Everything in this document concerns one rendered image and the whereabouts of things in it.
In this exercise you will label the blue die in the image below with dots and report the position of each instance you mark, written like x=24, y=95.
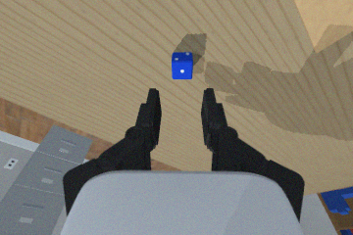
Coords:
x=182, y=65

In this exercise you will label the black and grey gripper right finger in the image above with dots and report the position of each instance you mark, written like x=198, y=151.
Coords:
x=232, y=154

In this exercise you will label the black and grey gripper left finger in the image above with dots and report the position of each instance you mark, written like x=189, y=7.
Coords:
x=131, y=153

